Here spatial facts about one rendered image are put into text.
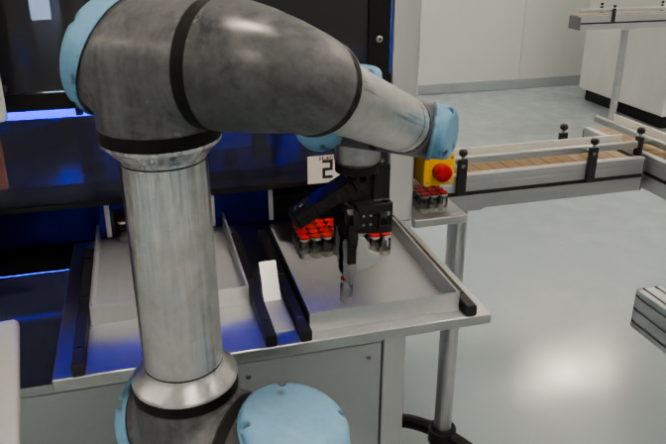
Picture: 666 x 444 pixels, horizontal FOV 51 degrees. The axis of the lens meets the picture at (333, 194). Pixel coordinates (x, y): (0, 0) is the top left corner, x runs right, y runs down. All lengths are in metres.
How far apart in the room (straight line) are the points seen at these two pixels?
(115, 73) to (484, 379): 2.12
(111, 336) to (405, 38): 0.78
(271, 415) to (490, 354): 2.01
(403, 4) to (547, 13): 5.66
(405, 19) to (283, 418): 0.89
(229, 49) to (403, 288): 0.78
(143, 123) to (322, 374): 1.13
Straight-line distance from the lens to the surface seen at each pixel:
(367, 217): 1.13
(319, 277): 1.30
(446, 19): 6.55
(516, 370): 2.65
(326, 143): 0.95
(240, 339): 1.13
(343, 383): 1.70
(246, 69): 0.56
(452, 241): 1.80
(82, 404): 1.63
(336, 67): 0.60
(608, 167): 1.90
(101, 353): 1.14
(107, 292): 1.30
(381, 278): 1.29
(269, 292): 1.23
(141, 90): 0.61
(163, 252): 0.69
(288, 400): 0.77
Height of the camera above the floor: 1.49
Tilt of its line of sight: 21 degrees down
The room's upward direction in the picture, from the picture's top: straight up
